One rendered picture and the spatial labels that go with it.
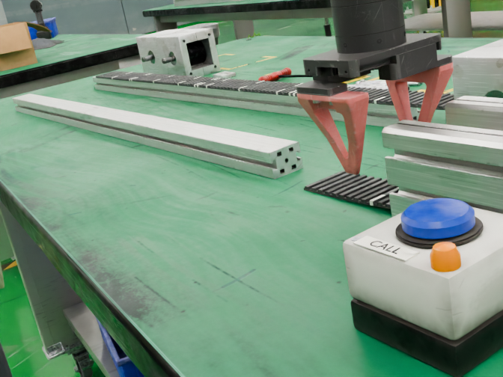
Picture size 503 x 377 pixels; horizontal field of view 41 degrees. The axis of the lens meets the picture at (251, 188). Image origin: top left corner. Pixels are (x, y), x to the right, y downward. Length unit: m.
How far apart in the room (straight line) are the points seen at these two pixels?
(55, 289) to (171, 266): 1.32
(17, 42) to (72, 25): 9.19
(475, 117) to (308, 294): 0.20
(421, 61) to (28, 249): 1.40
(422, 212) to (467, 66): 0.34
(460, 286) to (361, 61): 0.23
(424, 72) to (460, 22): 3.03
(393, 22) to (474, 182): 0.15
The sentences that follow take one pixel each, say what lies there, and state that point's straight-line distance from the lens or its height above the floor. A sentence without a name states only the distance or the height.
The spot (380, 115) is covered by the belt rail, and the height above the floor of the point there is 0.79.
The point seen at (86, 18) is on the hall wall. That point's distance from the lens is 11.87.
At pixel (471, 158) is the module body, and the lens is 0.47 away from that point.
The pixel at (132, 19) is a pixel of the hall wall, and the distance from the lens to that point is 12.12.
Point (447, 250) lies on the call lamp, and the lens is 0.35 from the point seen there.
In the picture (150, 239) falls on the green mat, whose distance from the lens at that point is 0.62.
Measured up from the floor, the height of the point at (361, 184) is 0.78.
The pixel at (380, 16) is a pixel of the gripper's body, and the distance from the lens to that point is 0.55.
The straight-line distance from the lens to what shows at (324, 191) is 0.65.
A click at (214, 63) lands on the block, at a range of 1.52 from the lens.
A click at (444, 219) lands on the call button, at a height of 0.85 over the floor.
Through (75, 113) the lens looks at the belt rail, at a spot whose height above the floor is 0.81.
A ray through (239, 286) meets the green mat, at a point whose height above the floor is 0.78.
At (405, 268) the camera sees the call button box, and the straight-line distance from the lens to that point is 0.37.
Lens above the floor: 1.00
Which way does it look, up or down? 19 degrees down
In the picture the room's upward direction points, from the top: 11 degrees counter-clockwise
